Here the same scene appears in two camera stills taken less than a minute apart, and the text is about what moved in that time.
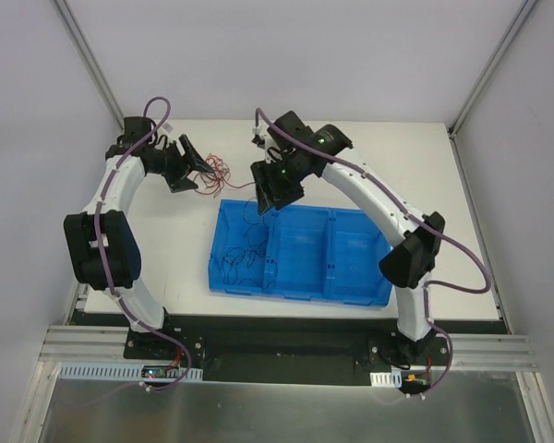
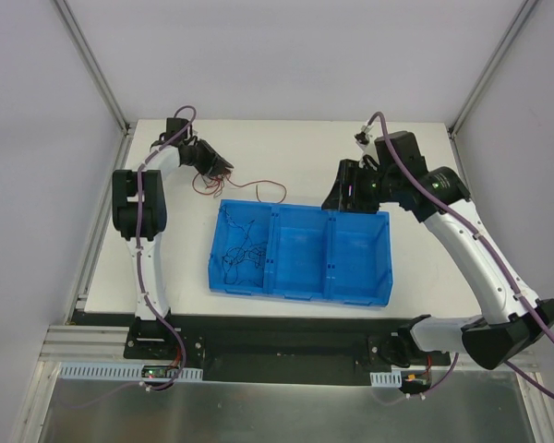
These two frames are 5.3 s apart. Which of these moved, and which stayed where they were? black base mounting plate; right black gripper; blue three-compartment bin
Moved: right black gripper
Stayed: blue three-compartment bin; black base mounting plate
